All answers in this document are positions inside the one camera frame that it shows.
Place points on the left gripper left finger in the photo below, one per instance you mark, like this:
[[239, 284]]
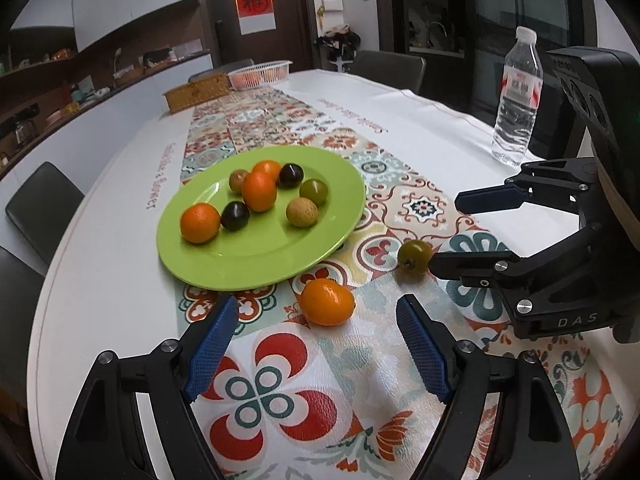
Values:
[[104, 437]]

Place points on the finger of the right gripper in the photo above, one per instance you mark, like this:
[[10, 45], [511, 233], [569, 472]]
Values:
[[520, 192], [500, 269]]

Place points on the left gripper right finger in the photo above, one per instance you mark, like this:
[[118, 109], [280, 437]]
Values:
[[530, 439]]

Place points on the large green tomato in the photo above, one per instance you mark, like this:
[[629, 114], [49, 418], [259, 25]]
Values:
[[315, 190]]

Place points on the round orange mandarin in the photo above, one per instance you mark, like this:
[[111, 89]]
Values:
[[200, 223]]

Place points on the tan longan fruit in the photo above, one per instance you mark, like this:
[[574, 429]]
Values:
[[302, 213]]

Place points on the dark plum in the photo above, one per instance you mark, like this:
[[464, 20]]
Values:
[[235, 216], [290, 176]]

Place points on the large orange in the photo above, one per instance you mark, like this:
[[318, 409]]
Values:
[[259, 191]]

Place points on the clear water bottle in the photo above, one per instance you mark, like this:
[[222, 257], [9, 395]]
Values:
[[520, 92]]

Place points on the small green tomato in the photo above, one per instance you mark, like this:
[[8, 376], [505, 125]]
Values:
[[414, 256]]

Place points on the grey chair right side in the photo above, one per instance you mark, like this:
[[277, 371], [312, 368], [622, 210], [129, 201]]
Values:
[[396, 70]]

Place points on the oval orange kumquat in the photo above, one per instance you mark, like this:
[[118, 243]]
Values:
[[326, 303]]

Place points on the patterned table runner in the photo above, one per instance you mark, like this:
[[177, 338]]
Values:
[[299, 400]]

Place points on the grey chair near left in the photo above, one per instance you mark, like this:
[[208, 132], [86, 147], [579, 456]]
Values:
[[43, 207]]

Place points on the green plate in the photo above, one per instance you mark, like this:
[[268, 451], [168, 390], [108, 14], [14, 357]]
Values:
[[268, 250]]

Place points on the orange kumquat on plate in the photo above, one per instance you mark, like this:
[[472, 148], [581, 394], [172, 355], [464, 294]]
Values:
[[269, 167]]

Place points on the green tomato on plate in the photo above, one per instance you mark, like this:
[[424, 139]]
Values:
[[236, 180]]

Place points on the dark wooden door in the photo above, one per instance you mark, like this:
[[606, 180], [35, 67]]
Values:
[[291, 41]]

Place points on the white fruit basket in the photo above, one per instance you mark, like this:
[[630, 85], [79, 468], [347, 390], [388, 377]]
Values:
[[259, 75]]

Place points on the wicker tissue box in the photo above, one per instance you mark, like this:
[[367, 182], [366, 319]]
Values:
[[197, 92]]

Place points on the grey chair far end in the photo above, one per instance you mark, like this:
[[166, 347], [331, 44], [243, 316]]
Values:
[[223, 69]]

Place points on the red poster on door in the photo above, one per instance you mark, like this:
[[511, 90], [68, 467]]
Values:
[[255, 16]]

